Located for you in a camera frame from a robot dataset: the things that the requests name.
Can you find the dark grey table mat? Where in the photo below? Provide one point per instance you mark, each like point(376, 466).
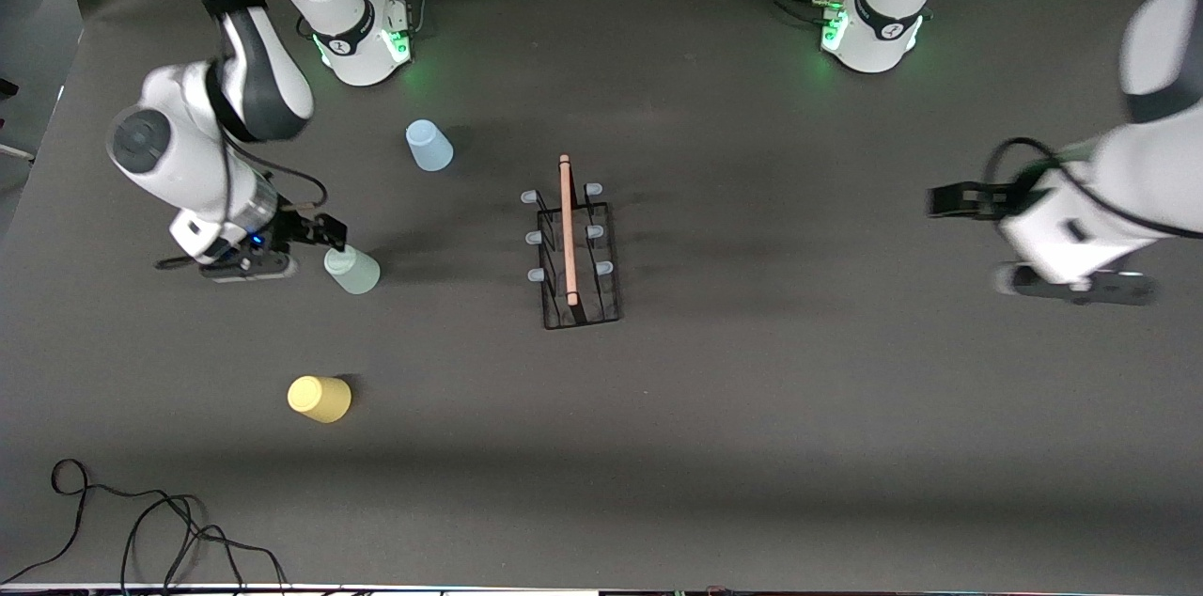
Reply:
point(752, 408)

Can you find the yellow plastic cup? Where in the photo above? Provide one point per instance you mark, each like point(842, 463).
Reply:
point(320, 399)

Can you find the light blue plastic cup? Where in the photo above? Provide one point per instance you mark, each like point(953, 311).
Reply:
point(429, 147)

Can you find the pale green plastic cup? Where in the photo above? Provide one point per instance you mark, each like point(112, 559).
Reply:
point(355, 273)

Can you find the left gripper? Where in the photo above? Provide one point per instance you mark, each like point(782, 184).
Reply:
point(989, 200)

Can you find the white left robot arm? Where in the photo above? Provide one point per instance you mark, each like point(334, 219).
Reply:
point(1156, 178)

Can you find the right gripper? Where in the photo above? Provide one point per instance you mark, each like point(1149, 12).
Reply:
point(290, 230)

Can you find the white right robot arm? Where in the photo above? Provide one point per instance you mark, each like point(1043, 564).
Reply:
point(188, 154)

